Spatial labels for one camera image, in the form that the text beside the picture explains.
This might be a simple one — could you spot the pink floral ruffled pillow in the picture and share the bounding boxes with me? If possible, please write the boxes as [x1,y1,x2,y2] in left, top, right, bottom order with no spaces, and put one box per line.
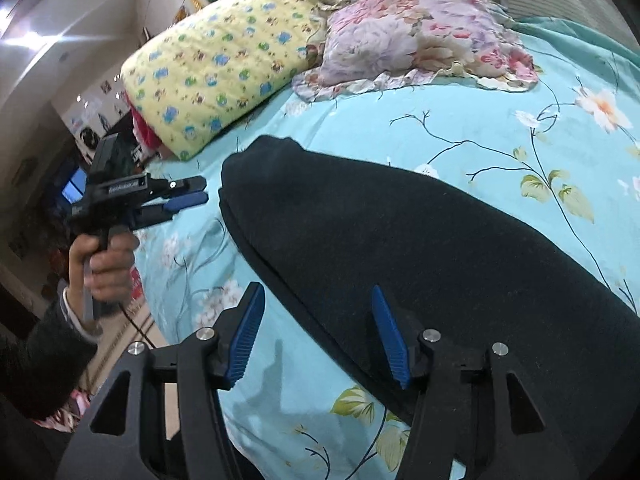
[291,0,542,104]

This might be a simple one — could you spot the red cloth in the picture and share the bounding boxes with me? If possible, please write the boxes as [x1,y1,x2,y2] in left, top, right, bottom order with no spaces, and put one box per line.
[126,100,167,159]

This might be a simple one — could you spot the person's left forearm dark sleeve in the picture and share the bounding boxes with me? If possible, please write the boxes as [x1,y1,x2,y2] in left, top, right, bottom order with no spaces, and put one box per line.
[0,285,103,423]

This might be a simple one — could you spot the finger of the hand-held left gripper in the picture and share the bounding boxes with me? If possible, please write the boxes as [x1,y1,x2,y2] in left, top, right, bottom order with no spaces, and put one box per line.
[147,176,207,199]
[134,191,207,227]

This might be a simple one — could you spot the black pants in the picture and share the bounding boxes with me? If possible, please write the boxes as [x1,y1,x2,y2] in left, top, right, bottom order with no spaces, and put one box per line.
[219,135,640,480]

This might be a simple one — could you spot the black cable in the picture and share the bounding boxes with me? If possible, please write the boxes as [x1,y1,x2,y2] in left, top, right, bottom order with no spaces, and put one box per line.
[120,310,162,350]

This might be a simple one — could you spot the yellow cartoon print pillow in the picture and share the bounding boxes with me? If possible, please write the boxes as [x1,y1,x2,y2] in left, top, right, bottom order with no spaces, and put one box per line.
[120,0,332,162]

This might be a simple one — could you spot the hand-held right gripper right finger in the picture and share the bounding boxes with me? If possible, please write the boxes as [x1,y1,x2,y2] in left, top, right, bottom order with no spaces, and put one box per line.
[371,285,583,480]

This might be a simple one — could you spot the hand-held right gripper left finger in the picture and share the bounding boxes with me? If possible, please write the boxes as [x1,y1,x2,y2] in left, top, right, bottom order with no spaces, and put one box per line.
[55,281,266,480]

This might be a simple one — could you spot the teal floral bed sheet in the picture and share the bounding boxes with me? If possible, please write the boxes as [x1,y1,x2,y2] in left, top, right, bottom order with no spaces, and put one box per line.
[131,16,640,480]

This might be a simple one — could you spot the lit screen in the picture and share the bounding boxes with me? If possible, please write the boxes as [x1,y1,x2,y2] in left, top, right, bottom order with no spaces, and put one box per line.
[62,167,89,202]

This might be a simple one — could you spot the person's left hand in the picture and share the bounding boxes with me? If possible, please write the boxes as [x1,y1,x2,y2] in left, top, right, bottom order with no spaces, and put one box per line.
[67,232,142,317]

